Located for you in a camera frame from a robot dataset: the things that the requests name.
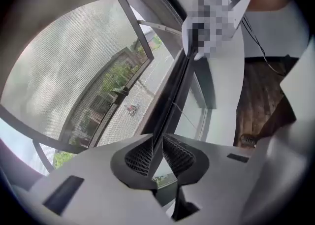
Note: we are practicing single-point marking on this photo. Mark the open glass window sash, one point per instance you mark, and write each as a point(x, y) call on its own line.
point(142, 39)

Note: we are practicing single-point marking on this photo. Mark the black framed open window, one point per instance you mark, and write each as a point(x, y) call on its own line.
point(172, 88)

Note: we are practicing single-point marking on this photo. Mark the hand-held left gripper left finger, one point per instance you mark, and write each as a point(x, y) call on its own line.
point(118, 167)

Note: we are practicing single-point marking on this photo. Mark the person's grey shoe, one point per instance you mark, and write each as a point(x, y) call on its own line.
point(248, 139)

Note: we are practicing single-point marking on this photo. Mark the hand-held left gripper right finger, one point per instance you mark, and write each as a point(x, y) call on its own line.
point(200, 165)

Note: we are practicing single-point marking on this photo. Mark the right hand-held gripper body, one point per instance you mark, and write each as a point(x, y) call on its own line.
point(216, 17)

